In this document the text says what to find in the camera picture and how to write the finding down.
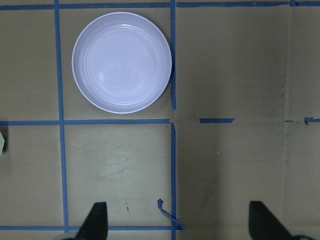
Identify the white round plate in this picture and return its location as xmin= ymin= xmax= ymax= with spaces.
xmin=71 ymin=12 xmax=172 ymax=114

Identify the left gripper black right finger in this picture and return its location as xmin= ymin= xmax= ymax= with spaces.
xmin=249 ymin=201 xmax=293 ymax=240

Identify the pale object at table edge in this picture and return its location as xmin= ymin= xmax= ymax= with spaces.
xmin=0 ymin=132 xmax=5 ymax=155

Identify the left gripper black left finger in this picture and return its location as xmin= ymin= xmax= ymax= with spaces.
xmin=75 ymin=202 xmax=108 ymax=240

